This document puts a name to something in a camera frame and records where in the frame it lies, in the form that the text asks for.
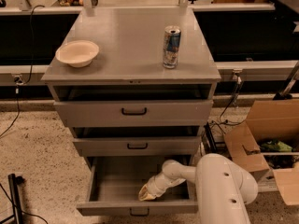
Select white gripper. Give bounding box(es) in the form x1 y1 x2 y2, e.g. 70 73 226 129
138 173 174 201

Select grey bottom drawer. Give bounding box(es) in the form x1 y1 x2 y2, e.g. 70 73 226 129
77 156 198 217

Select grey drawer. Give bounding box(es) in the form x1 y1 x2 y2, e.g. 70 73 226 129
77 156 198 217
54 84 213 128
73 130 201 157

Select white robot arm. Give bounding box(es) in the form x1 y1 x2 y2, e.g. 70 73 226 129
138 153 258 224

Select grey middle drawer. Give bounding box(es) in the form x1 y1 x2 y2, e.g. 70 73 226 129
73 130 201 157

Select grey drawer cabinet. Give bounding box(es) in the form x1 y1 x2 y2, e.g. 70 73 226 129
41 7 222 181

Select grey top drawer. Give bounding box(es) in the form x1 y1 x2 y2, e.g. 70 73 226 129
54 84 213 128

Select black bar by cabinet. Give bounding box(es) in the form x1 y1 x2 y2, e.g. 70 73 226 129
204 122 218 153

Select black stand lower left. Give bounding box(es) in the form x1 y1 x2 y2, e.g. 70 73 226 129
0 174 24 224

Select brown cardboard box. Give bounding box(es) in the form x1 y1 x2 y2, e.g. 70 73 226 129
224 100 299 205

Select green bag in box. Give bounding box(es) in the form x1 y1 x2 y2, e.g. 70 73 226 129
260 139 292 152

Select white bowl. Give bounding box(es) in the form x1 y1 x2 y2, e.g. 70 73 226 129
55 40 99 68

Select blue silver drink can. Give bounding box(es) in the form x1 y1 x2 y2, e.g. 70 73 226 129
163 25 181 69

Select black cables right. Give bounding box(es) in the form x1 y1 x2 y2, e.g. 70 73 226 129
199 75 247 161

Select black cable left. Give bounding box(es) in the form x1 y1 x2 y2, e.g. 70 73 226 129
0 5 47 140

